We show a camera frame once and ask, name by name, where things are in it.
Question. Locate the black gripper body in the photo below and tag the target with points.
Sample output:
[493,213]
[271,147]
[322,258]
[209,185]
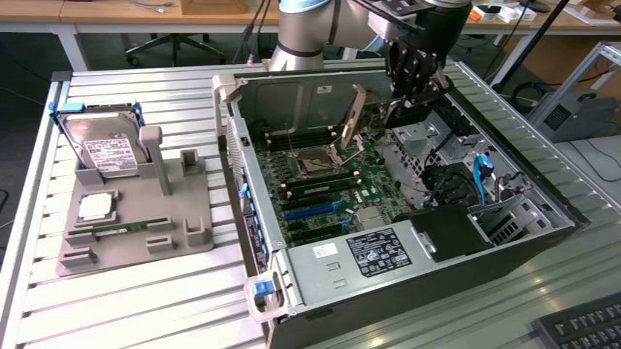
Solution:
[446,25]

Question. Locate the graphics card with metal bracket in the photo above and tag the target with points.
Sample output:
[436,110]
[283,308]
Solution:
[353,120]

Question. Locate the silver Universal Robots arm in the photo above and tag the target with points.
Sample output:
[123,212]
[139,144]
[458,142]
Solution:
[301,32]

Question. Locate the small orange box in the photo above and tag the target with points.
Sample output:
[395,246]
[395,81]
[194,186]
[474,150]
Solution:
[477,15]

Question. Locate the wooden top desk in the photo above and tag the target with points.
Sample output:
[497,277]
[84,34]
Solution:
[96,11]
[517,26]

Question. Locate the small white box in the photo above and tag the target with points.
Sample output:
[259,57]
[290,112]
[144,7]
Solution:
[518,15]

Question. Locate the tall silver disk bay cage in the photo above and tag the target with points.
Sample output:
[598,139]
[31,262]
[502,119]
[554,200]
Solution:
[413,141]

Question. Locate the black slanted pole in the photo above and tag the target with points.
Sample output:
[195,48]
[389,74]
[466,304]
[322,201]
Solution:
[530,43]

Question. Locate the metal socket cover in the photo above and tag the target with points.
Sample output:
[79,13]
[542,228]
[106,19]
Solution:
[349,154]

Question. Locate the black RAM slot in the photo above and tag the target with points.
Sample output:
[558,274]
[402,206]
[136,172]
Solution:
[306,134]
[306,144]
[306,137]
[306,141]

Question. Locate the green motherboard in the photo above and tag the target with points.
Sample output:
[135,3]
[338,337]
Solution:
[373,181]

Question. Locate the thin metal locking lever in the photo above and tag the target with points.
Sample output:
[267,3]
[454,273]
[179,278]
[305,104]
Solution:
[290,138]

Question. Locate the CPU socket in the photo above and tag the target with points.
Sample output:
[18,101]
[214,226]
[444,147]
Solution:
[315,163]

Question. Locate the grey metal device box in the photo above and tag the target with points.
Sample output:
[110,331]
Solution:
[582,120]

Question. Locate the black RAM stick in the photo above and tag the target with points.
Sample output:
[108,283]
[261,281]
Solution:
[325,189]

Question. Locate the silver finned heat sink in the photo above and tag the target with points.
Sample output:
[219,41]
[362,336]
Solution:
[371,217]

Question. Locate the low silver disk bay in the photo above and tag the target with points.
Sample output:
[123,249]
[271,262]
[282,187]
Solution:
[524,211]

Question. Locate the black plastic cover box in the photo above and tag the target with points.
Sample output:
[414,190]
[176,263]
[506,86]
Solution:
[446,232]

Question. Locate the long black expansion slot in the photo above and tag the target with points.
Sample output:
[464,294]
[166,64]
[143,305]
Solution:
[318,236]
[307,203]
[315,228]

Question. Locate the blue expansion slot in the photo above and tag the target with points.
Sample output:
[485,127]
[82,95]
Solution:
[313,211]

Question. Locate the black office chair base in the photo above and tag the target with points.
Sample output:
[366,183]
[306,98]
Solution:
[176,40]

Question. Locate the black open PC case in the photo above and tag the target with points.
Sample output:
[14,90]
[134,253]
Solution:
[509,261]

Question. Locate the grey power supply unit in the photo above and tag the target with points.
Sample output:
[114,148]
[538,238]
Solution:
[315,276]

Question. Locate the hard disk in blue carrier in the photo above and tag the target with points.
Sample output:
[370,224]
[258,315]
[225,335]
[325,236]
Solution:
[107,145]

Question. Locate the blue case latch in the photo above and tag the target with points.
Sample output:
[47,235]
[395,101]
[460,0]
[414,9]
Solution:
[262,289]

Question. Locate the grey plastic parts rack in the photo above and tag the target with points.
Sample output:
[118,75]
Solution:
[140,214]

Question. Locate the green RAM stick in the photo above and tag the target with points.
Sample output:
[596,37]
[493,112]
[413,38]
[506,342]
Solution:
[122,228]

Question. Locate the silver CPU chip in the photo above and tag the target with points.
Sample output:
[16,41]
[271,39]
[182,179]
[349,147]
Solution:
[96,207]

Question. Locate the black keyboard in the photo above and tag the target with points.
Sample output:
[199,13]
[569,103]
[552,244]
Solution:
[586,327]

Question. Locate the aluminium profile frame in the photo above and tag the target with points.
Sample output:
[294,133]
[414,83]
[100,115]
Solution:
[582,72]

